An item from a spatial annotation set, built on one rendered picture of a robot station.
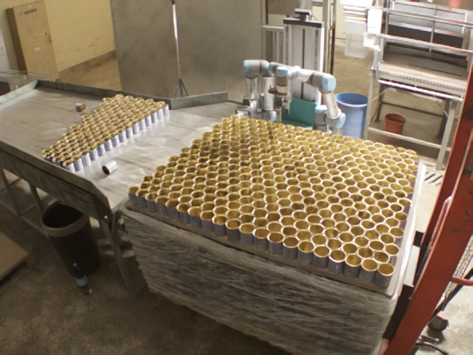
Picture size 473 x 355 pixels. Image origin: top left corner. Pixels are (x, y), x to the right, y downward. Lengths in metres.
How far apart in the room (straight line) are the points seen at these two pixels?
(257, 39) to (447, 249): 3.30
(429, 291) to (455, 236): 0.34
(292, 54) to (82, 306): 2.69
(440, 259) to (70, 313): 2.57
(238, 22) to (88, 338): 3.53
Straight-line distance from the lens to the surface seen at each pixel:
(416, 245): 2.14
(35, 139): 3.18
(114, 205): 2.05
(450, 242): 1.54
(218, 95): 3.12
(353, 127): 4.62
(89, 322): 2.94
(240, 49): 4.39
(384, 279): 1.48
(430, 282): 1.70
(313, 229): 1.65
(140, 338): 2.74
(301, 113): 3.20
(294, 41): 3.13
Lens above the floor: 2.25
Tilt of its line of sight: 33 degrees down
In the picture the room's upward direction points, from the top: 2 degrees counter-clockwise
